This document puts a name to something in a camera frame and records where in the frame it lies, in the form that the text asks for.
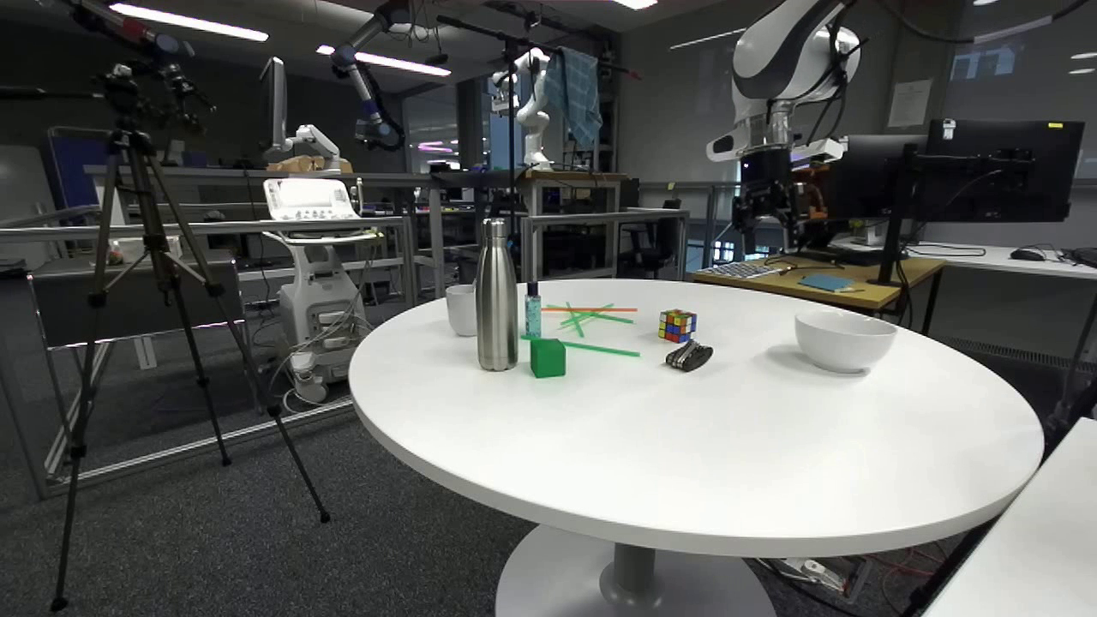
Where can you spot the Rubik's cube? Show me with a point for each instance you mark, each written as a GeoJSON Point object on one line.
{"type": "Point", "coordinates": [675, 324]}

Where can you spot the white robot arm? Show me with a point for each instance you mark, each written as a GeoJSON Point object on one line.
{"type": "Point", "coordinates": [796, 54]}

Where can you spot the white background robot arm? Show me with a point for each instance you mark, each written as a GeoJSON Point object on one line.
{"type": "Point", "coordinates": [521, 93]}

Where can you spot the green cube block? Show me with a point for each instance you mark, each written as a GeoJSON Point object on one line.
{"type": "Point", "coordinates": [547, 357]}

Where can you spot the orange straw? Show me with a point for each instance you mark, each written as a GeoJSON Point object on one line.
{"type": "Point", "coordinates": [603, 307]}

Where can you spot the teal marker tube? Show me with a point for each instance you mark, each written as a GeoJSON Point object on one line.
{"type": "Point", "coordinates": [531, 311]}

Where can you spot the green straw crossing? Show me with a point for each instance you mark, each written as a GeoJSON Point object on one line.
{"type": "Point", "coordinates": [561, 311]}

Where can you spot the stainless steel water bottle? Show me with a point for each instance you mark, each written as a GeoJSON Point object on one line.
{"type": "Point", "coordinates": [495, 300]}

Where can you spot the long green straw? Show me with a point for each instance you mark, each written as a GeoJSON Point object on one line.
{"type": "Point", "coordinates": [584, 348]}

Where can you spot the white mug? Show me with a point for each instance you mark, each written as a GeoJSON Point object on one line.
{"type": "Point", "coordinates": [462, 307]}

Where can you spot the black folding multitool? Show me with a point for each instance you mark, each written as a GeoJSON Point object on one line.
{"type": "Point", "coordinates": [691, 357]}

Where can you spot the white round table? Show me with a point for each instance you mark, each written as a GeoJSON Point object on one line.
{"type": "Point", "coordinates": [654, 492]}

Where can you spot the white medical cart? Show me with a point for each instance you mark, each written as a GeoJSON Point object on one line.
{"type": "Point", "coordinates": [319, 307]}

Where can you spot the teal hanging cloth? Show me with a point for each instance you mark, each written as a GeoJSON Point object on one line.
{"type": "Point", "coordinates": [574, 87]}

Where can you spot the white ceramic bowl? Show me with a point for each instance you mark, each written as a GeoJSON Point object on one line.
{"type": "Point", "coordinates": [844, 341]}

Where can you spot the wooden side table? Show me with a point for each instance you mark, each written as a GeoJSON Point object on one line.
{"type": "Point", "coordinates": [847, 287]}

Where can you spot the black computer monitor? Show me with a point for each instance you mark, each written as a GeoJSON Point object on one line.
{"type": "Point", "coordinates": [953, 172]}

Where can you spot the white adjacent desk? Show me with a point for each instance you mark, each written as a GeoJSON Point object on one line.
{"type": "Point", "coordinates": [1039, 561]}

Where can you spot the black camera tripod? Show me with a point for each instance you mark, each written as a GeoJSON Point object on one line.
{"type": "Point", "coordinates": [150, 276]}

